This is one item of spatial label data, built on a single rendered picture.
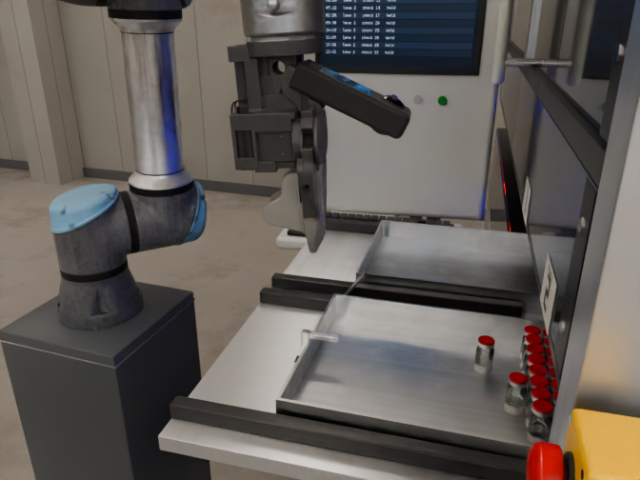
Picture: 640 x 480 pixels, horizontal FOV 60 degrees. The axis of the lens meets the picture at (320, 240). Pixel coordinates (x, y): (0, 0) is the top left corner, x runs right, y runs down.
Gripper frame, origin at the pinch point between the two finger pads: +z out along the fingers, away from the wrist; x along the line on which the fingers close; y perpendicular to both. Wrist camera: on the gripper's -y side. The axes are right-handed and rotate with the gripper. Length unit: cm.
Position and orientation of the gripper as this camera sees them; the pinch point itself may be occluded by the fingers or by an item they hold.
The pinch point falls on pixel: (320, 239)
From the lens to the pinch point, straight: 58.4
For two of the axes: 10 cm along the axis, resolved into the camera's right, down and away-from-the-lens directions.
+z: 0.6, 9.3, 3.7
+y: -9.9, 0.0, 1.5
